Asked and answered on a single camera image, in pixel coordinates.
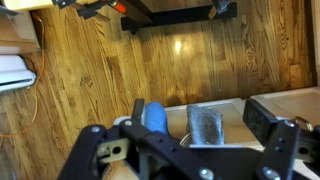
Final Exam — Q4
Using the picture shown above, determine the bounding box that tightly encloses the black stand base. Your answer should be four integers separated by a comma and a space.
120, 1, 239, 35

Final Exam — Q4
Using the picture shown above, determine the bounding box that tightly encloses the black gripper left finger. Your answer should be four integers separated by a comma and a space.
131, 98, 146, 126

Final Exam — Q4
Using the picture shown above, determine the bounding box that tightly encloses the grey cloth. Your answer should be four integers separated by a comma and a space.
185, 104, 225, 146

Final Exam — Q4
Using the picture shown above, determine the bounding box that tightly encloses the orange cable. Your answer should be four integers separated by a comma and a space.
0, 12, 46, 140

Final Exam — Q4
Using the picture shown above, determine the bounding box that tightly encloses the blue cloth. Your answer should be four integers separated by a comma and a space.
142, 101, 170, 136

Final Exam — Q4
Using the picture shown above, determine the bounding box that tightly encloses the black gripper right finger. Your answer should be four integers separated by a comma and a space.
242, 98, 280, 147

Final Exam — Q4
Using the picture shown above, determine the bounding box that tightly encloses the beige cardboard box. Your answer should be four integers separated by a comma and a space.
0, 5, 42, 55

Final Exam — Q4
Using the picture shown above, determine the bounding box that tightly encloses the white air purifier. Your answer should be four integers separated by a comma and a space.
0, 54, 37, 93

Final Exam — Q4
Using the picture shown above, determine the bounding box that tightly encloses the wooden cabinet door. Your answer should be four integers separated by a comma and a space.
164, 97, 255, 148

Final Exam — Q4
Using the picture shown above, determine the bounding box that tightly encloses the orange handled clamp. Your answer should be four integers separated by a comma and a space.
51, 0, 128, 20

